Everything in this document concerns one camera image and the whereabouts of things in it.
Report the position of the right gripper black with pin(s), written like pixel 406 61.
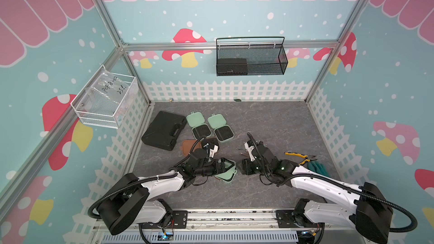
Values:
pixel 245 164

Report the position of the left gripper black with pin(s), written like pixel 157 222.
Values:
pixel 216 170

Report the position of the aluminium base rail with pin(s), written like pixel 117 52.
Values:
pixel 230 220

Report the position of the brown clipper case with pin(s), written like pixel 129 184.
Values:
pixel 210 143

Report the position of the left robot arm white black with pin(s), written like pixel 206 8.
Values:
pixel 136 200

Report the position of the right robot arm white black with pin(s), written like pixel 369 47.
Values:
pixel 363 208

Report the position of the black plastic tool case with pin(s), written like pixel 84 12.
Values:
pixel 164 130

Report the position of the black wire mesh basket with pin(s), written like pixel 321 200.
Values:
pixel 264 55

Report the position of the green clipper case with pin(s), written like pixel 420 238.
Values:
pixel 198 125
pixel 227 173
pixel 221 129

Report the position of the green work glove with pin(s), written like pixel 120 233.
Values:
pixel 318 168

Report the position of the yellow handled pliers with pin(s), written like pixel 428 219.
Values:
pixel 306 158

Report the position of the black box in basket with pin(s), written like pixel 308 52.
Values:
pixel 232 67

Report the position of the clear acrylic wall bin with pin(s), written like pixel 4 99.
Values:
pixel 106 99

